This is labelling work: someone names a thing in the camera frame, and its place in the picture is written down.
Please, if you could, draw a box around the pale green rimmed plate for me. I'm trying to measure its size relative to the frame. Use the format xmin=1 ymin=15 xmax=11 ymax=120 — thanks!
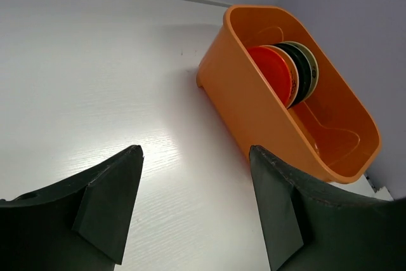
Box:
xmin=285 ymin=41 xmax=319 ymax=100

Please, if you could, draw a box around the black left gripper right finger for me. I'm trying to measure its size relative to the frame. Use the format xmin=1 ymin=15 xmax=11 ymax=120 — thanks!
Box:
xmin=249 ymin=145 xmax=405 ymax=270

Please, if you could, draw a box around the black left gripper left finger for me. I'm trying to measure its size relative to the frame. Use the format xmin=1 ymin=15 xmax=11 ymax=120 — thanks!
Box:
xmin=1 ymin=145 xmax=143 ymax=270

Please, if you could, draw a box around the orange red plate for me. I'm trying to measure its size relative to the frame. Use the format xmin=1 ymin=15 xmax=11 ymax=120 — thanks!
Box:
xmin=247 ymin=46 xmax=292 ymax=107

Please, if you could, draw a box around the cream floral plate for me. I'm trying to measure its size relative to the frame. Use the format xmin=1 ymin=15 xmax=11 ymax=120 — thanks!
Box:
xmin=264 ymin=45 xmax=299 ymax=109

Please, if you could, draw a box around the black plate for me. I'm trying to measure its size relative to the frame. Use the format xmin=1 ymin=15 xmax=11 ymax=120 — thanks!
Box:
xmin=274 ymin=43 xmax=311 ymax=107

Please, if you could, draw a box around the orange plastic dish rack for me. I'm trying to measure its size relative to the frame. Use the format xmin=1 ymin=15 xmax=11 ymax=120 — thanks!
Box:
xmin=197 ymin=5 xmax=381 ymax=183

